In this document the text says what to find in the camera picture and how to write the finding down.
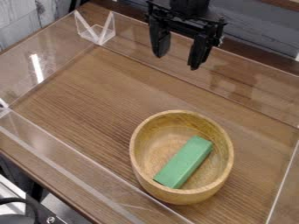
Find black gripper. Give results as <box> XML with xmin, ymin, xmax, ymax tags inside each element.
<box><xmin>146</xmin><ymin>0</ymin><xmax>227</xmax><ymax>70</ymax></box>

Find brown wooden bowl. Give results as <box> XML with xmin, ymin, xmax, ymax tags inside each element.
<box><xmin>130</xmin><ymin>110</ymin><xmax>235</xmax><ymax>205</ymax></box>

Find green rectangular block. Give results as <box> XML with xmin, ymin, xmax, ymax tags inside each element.
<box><xmin>154</xmin><ymin>136</ymin><xmax>212</xmax><ymax>189</ymax></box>

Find clear acrylic corner bracket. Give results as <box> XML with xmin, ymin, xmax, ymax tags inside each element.
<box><xmin>73</xmin><ymin>10</ymin><xmax>116</xmax><ymax>46</ymax></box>

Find clear acrylic tray wall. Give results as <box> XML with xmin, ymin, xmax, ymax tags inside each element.
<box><xmin>0</xmin><ymin>4</ymin><xmax>299</xmax><ymax>224</ymax></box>

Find black metal mount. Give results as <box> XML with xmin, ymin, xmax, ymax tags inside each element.
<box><xmin>23</xmin><ymin>192</ymin><xmax>85</xmax><ymax>224</ymax></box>

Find black cable lower left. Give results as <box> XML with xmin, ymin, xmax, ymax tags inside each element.
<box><xmin>0</xmin><ymin>197</ymin><xmax>41</xmax><ymax>224</ymax></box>

